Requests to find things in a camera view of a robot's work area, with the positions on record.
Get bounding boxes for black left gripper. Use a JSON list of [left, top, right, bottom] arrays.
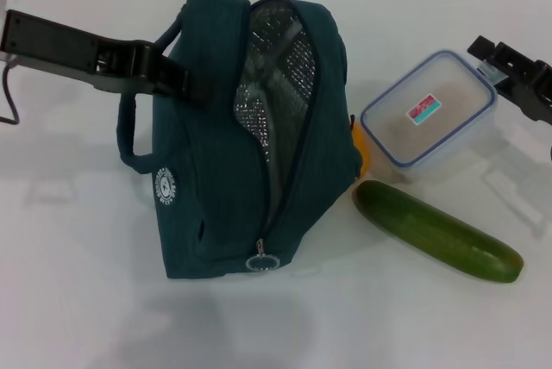
[[0, 9, 216, 106]]

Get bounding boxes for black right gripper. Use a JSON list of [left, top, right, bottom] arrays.
[[467, 35, 552, 125]]

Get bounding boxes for teal insulated lunch bag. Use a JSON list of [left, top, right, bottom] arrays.
[[118, 0, 363, 279]]

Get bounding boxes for green cucumber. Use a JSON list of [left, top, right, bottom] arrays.
[[352, 179, 525, 285]]

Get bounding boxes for orange pear fruit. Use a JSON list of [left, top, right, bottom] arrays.
[[351, 116, 374, 180]]

